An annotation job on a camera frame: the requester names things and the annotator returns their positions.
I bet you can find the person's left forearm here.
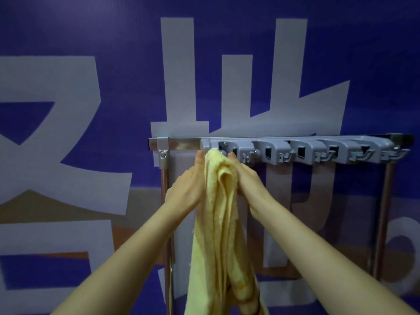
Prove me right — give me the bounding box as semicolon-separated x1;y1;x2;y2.
51;199;197;315

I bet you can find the chrome metal rack frame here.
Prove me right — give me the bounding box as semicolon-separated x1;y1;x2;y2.
147;133;414;315

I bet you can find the person's right hand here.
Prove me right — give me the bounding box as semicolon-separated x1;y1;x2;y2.
227;152;279;221

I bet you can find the person's left hand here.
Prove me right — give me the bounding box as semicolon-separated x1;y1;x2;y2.
164;150;207;216

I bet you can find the pale yellow striped towel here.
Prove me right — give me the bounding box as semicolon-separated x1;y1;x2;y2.
184;148;270;315

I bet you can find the grey clip hook bar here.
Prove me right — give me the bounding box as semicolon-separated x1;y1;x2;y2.
200;136;411;166

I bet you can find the blue printed banner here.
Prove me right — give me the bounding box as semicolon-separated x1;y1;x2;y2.
0;0;420;315

